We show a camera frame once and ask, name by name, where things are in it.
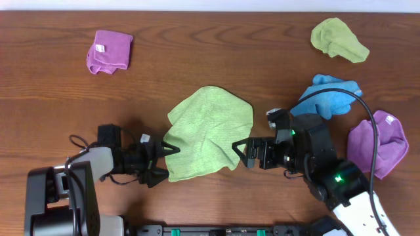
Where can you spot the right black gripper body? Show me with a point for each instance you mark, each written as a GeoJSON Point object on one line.
{"type": "Point", "coordinates": [282, 155]}

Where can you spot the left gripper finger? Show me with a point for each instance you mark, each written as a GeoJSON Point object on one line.
{"type": "Point", "coordinates": [164, 149]}
{"type": "Point", "coordinates": [153, 176]}

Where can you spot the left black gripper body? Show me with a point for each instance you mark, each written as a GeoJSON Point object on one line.
{"type": "Point", "coordinates": [135, 162]}

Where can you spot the large green cloth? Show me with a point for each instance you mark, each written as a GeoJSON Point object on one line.
{"type": "Point", "coordinates": [204, 126]}

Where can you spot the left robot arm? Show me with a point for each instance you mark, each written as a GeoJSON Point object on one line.
{"type": "Point", "coordinates": [62, 200]}

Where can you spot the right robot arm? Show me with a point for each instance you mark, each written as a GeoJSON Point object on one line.
{"type": "Point", "coordinates": [302, 146]}

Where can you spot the blue cloth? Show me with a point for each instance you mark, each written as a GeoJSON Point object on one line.
{"type": "Point", "coordinates": [327, 104]}

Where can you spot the folded purple cloth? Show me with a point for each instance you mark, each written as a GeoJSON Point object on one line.
{"type": "Point", "coordinates": [110, 51]}

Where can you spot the crumpled purple cloth right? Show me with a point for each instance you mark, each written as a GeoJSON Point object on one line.
{"type": "Point", "coordinates": [392, 144]}

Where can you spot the crumpled green cloth top right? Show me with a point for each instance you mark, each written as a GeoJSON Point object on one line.
{"type": "Point", "coordinates": [334, 37]}

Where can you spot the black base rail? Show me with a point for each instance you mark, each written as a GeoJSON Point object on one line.
{"type": "Point", "coordinates": [282, 230]}

